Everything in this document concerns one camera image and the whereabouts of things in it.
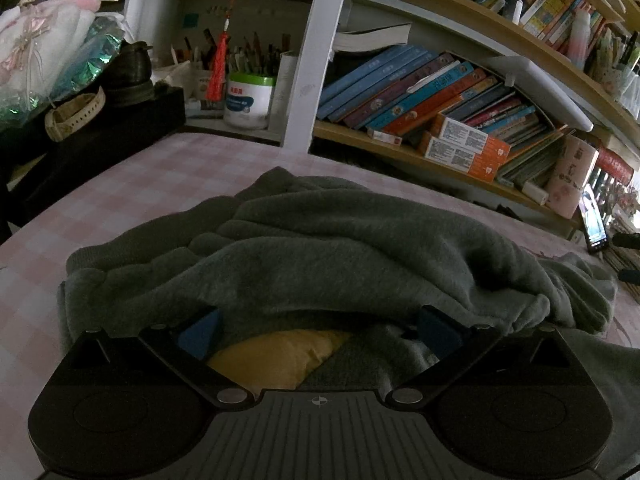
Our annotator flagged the grey sweatshirt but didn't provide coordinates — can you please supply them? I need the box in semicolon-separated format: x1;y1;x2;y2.
57;166;640;411

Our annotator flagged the pink and white fabric bundle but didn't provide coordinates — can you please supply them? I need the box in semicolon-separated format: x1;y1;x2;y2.
0;0;103;106

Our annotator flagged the dried flower bouquet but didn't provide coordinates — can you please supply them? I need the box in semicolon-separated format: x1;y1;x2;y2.
602;180;640;231

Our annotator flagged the black smartphone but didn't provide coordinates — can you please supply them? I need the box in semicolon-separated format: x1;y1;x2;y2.
581;184;609;254

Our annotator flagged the dark lumpy object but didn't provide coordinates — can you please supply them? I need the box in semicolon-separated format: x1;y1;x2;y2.
99;41;154;107

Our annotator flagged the row of leaning children's books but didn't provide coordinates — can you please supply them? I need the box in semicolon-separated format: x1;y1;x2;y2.
317;45;568;188

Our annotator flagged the iridescent wrapping film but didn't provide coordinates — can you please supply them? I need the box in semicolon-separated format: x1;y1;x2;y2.
0;14;126;132

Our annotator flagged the pink and white bottle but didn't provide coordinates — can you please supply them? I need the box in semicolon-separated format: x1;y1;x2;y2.
569;9;594;69

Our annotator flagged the small orange and white box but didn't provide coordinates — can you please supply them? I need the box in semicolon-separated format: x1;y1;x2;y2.
367;129;403;147

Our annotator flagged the black digital piano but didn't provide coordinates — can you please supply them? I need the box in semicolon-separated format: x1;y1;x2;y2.
0;85;187;246

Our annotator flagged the thick white-paged book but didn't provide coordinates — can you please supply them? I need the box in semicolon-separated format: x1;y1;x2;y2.
331;23;414;54

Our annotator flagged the red tassel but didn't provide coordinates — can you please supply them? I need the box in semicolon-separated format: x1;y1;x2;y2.
206;0;242;102

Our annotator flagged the white jar with green lid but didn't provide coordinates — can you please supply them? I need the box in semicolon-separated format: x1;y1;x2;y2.
223;72;277;130

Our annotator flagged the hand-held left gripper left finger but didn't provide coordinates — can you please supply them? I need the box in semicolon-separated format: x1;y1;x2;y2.
62;306;253;408

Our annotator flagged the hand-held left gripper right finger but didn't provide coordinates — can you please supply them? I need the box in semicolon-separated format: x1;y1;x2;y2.
384;304;576;408

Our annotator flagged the white desk lamp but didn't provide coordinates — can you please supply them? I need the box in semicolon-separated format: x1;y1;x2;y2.
480;54;594;131

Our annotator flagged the white charger plug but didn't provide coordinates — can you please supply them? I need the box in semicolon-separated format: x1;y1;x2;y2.
521;181;549;206

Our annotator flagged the white wooden bookshelf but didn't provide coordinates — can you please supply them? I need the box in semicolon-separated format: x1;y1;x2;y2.
122;0;640;241

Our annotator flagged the white dropper bottle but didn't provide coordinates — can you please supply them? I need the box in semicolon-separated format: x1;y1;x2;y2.
500;0;526;24

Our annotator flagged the clear organiser with tubes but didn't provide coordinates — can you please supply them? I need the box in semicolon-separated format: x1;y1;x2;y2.
585;27;640;106

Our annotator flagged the row of colourful shelf books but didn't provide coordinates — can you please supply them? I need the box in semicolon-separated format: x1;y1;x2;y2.
452;0;611;51

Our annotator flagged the holder with pens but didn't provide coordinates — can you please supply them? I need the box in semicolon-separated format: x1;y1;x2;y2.
170;29;293;77

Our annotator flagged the pink printed cup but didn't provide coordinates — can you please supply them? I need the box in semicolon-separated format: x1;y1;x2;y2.
546;137;599;219

